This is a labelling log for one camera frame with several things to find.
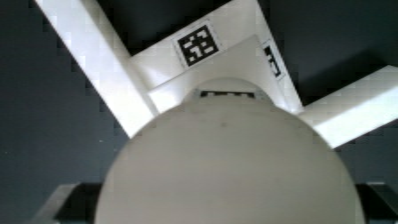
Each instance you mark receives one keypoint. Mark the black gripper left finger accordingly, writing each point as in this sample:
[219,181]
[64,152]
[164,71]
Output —
[69,205]

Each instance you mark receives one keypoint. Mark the white lamp bulb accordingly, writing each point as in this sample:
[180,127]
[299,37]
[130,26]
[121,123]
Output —
[226,164]

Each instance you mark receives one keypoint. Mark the white lamp base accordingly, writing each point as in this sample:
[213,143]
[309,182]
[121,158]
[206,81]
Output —
[219,50]

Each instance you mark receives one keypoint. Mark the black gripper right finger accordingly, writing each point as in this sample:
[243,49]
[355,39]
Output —
[379,201]

